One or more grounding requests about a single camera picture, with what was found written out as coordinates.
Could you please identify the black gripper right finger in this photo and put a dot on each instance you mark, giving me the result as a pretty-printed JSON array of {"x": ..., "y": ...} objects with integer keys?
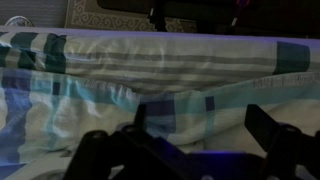
[{"x": 286, "y": 146}]

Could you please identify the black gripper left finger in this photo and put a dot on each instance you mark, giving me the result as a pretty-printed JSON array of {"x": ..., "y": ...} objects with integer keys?
[{"x": 128, "y": 154}]

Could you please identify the green striped bed sheet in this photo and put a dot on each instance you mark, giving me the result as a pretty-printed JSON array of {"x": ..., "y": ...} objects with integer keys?
[{"x": 154, "y": 63}]

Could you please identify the blue plaid duvet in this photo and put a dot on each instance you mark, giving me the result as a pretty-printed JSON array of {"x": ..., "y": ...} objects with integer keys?
[{"x": 42, "y": 112}]

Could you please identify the patterned beige rug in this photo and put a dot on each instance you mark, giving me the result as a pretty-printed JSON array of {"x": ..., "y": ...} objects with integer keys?
[{"x": 87, "y": 14}]

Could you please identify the white mattress edge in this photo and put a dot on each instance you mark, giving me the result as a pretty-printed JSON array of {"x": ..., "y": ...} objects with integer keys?
[{"x": 108, "y": 33}]

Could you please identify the round white object on floor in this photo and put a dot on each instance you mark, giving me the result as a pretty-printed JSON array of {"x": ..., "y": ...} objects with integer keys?
[{"x": 19, "y": 21}]

